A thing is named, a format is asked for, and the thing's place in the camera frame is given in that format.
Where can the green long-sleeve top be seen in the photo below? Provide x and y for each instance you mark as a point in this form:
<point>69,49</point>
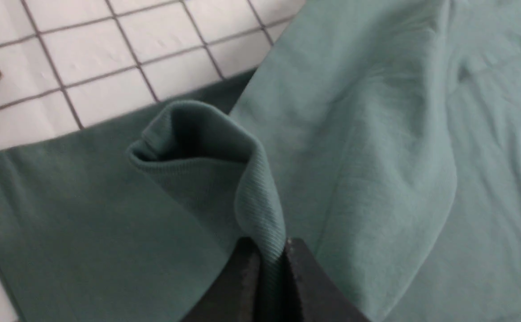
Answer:
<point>385,134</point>

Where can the white grid table cloth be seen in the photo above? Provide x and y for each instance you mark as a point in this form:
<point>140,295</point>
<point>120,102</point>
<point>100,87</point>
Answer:
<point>70,64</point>

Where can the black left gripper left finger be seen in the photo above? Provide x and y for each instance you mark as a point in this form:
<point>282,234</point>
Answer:
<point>232,296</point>

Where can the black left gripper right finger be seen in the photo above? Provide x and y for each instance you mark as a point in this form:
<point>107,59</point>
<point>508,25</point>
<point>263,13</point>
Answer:
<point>309,294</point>

